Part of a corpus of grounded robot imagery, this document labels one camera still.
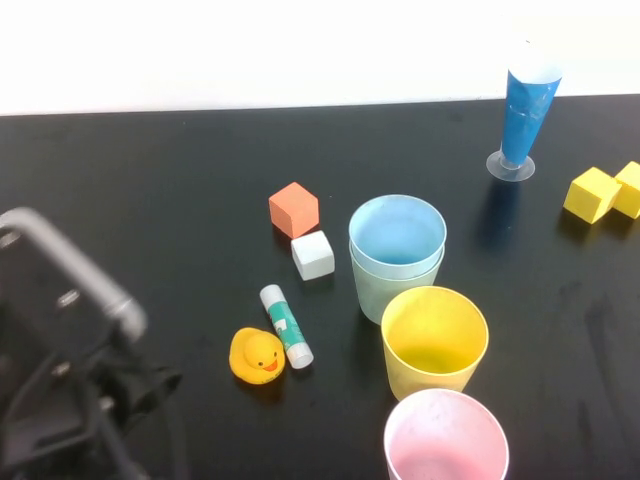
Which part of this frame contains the pink plastic cup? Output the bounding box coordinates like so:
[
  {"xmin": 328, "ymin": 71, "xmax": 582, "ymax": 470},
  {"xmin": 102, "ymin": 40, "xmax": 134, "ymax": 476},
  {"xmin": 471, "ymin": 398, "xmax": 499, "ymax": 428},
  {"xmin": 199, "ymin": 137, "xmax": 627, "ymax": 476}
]
[{"xmin": 383, "ymin": 388, "xmax": 511, "ymax": 480}]

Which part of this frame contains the orange foam cube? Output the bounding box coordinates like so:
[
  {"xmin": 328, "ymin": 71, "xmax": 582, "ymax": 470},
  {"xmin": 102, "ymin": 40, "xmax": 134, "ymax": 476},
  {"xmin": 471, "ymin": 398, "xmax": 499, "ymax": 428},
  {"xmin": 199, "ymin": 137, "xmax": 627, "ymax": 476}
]
[{"xmin": 268, "ymin": 181, "xmax": 320, "ymax": 239}]

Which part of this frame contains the white foam cube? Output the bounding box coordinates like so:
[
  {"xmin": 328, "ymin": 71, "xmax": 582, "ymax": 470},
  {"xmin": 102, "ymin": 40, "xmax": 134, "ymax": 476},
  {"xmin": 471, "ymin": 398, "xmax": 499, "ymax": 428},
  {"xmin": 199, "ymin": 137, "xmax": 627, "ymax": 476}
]
[{"xmin": 290, "ymin": 229, "xmax": 336, "ymax": 281}]

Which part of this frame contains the yellow foam cube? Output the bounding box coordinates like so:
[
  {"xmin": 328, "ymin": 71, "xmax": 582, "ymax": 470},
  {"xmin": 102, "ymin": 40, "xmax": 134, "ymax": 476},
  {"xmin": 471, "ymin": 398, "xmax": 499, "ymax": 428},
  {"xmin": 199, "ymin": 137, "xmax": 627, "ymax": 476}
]
[
  {"xmin": 612, "ymin": 161, "xmax": 640, "ymax": 220},
  {"xmin": 563, "ymin": 167, "xmax": 623, "ymax": 225}
]

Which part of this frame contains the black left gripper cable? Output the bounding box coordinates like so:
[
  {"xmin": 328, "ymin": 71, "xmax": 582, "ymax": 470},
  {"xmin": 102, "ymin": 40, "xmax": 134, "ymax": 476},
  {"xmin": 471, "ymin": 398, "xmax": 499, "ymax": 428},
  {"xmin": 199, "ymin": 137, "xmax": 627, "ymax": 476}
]
[{"xmin": 2, "ymin": 349, "xmax": 96, "ymax": 426}]

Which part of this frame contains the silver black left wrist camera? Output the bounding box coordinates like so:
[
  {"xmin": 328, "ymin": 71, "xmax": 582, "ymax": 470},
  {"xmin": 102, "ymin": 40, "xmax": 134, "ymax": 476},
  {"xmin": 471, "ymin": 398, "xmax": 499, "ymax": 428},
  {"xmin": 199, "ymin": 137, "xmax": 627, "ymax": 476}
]
[{"xmin": 0, "ymin": 206, "xmax": 149, "ymax": 354}]

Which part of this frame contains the white green glue stick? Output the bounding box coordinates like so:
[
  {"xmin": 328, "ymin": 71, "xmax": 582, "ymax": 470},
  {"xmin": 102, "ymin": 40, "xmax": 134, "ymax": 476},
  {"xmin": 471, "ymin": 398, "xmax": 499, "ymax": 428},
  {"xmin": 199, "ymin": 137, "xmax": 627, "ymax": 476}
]
[{"xmin": 258, "ymin": 284, "xmax": 315, "ymax": 371}]

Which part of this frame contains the blue upside-down tube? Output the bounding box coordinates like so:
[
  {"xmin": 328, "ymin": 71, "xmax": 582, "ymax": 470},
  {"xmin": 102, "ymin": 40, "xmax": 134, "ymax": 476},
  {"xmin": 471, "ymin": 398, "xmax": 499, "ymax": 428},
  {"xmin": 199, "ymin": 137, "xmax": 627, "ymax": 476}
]
[{"xmin": 486, "ymin": 39, "xmax": 564, "ymax": 183}]

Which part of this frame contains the yellow plastic cup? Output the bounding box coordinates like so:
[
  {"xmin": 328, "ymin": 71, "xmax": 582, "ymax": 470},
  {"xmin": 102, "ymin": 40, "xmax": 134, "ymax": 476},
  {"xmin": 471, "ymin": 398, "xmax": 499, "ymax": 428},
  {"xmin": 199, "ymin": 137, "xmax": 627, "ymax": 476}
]
[{"xmin": 380, "ymin": 285, "xmax": 490, "ymax": 402}]

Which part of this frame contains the pale green plastic cup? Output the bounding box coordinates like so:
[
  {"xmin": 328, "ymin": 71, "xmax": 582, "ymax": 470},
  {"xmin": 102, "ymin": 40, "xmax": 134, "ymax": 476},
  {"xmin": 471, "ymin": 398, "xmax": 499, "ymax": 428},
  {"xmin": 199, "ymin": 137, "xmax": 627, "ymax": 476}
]
[{"xmin": 349, "ymin": 239, "xmax": 446, "ymax": 326}]

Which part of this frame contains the light blue plastic cup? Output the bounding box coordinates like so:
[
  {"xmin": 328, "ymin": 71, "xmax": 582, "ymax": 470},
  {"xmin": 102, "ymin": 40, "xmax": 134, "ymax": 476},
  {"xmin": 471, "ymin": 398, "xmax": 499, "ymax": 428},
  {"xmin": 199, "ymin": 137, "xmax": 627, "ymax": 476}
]
[{"xmin": 348, "ymin": 194, "xmax": 448, "ymax": 281}]

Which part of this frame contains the yellow rubber duck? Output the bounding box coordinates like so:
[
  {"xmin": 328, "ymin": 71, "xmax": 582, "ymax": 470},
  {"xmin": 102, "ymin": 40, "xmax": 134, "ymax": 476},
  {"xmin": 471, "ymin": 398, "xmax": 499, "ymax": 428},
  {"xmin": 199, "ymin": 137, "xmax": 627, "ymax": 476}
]
[{"xmin": 228, "ymin": 327, "xmax": 288, "ymax": 387}]

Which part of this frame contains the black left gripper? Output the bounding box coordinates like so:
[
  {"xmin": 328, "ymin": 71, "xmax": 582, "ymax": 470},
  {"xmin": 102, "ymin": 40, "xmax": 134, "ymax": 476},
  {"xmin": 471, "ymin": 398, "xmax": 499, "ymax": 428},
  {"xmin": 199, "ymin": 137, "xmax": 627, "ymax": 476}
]
[{"xmin": 0, "ymin": 344, "xmax": 184, "ymax": 480}]

